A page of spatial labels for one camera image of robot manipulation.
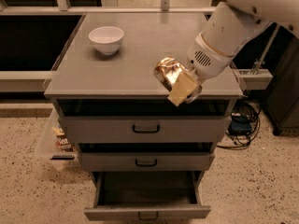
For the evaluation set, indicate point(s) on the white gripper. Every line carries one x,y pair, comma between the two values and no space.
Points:
202,62

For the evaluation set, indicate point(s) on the orange soda can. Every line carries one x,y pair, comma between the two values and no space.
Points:
168,69

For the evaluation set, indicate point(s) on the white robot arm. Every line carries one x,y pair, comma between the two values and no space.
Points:
231,26

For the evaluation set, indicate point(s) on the grey top drawer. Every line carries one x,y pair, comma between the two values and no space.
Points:
144,129

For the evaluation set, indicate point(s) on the grey drawer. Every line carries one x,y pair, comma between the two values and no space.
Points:
149,161
144,129
147,196

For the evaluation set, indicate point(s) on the grey drawer cabinet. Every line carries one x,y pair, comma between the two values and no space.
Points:
91,84

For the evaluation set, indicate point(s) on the grey middle drawer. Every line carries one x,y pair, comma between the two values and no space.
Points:
149,161

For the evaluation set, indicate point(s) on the grey bottom drawer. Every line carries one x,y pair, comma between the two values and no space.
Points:
147,196

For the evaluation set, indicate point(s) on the blue electronics box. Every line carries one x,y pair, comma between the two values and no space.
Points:
240,125

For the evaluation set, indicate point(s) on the metal clamp rod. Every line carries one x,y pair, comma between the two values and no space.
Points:
258,63

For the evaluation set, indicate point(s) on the white ceramic bowl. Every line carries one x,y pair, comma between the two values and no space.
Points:
106,39

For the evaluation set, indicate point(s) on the dark side cabinet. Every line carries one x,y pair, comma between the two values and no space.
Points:
282,99

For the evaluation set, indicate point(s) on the clear plastic snack bin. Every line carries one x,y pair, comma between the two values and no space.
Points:
53,146

